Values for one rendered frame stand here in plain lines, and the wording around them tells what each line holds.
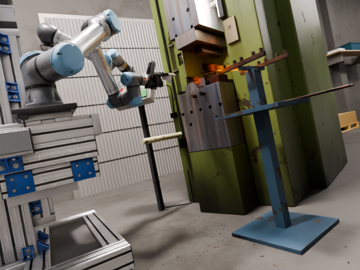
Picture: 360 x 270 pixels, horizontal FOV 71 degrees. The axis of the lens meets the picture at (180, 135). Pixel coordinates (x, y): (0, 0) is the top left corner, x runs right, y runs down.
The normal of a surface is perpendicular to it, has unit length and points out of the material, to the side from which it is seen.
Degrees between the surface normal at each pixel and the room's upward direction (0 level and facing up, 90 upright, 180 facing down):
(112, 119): 90
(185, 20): 90
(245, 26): 90
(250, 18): 90
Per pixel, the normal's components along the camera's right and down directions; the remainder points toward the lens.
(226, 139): -0.66, 0.13
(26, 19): 0.47, -0.10
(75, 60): 0.86, -0.09
